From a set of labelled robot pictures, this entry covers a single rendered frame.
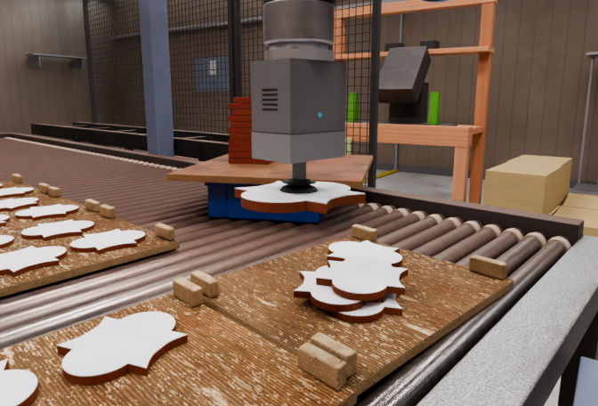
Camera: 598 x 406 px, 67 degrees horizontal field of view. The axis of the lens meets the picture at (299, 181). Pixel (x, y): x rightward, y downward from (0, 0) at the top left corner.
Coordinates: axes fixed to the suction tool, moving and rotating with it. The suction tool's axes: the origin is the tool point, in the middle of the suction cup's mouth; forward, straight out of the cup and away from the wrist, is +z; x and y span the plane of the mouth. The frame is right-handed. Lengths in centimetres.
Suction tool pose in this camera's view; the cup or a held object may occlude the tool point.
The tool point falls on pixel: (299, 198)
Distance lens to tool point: 51.4
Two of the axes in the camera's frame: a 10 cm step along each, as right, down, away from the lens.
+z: 0.0, 9.8, 1.8
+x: 6.9, 1.3, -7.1
